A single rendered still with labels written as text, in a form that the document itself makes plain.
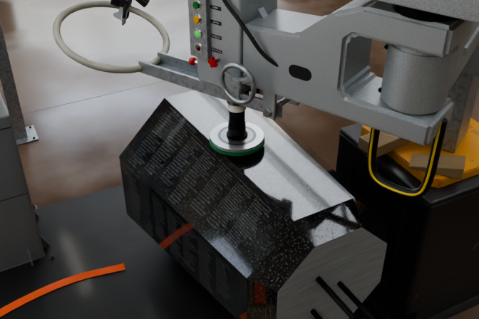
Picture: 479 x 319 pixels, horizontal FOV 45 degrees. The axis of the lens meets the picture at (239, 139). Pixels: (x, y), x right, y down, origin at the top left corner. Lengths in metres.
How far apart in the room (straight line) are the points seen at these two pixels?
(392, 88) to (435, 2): 0.30
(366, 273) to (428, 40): 0.98
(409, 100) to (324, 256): 0.63
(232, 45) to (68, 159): 2.11
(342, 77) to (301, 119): 2.36
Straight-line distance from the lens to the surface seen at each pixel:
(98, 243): 3.15
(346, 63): 1.77
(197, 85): 2.21
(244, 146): 2.21
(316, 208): 2.00
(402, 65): 1.68
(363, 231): 2.06
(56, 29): 2.53
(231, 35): 1.94
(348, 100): 1.80
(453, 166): 2.37
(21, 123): 4.09
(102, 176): 3.64
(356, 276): 2.21
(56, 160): 3.86
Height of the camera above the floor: 2.11
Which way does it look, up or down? 33 degrees down
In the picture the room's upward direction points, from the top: straight up
